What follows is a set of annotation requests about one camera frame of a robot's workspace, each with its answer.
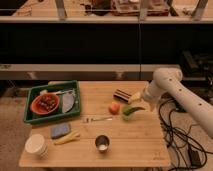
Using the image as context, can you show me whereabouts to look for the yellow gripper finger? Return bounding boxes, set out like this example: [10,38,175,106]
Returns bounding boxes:
[149,103,156,112]
[128,92,142,104]

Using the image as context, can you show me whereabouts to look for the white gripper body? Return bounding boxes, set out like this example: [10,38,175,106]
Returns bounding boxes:
[141,82,164,103]

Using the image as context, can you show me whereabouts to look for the green pepper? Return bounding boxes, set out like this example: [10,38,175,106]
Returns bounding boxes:
[123,107,143,116]

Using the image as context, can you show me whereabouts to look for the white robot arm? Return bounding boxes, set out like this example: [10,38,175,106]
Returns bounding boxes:
[128,68,213,139]

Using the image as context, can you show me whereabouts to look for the metal cup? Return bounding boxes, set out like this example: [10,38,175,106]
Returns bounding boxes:
[95,135,110,153]

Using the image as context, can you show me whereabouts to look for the brown striped block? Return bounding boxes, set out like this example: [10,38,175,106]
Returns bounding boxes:
[113,89,131,102]

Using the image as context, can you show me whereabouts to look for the orange tomato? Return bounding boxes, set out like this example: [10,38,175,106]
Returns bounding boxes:
[108,102,120,115]

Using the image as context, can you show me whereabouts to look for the light green round lid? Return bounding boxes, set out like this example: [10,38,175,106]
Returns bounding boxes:
[121,114,132,121]

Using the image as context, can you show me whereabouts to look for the silver fork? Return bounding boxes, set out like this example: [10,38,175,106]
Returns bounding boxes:
[82,117,113,123]

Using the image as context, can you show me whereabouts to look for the grey fish-shaped plate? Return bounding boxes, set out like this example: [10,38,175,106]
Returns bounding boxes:
[62,93,75,113]

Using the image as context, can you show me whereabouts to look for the yellow banana toy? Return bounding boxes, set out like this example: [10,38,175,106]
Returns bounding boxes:
[54,131,80,145]

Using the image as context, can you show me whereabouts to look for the green plastic tray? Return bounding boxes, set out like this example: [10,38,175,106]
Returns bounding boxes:
[23,80,81,125]

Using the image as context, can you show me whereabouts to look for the blue sponge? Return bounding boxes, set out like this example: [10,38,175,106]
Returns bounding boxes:
[50,123,71,139]

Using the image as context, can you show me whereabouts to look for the red bowl with beans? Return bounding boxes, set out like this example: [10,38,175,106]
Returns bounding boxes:
[30,93,60,115]

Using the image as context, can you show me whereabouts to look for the white spoon in tray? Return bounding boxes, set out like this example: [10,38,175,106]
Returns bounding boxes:
[39,89,74,95]

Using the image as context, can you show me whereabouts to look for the white stacked cups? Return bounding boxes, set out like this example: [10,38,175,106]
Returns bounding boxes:
[25,134,47,156]

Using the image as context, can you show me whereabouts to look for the black cables on floor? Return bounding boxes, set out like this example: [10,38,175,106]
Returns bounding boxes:
[157,97,213,171]

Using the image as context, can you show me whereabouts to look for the metal shelf rail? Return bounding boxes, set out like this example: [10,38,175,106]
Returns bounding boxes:
[0,64,180,80]

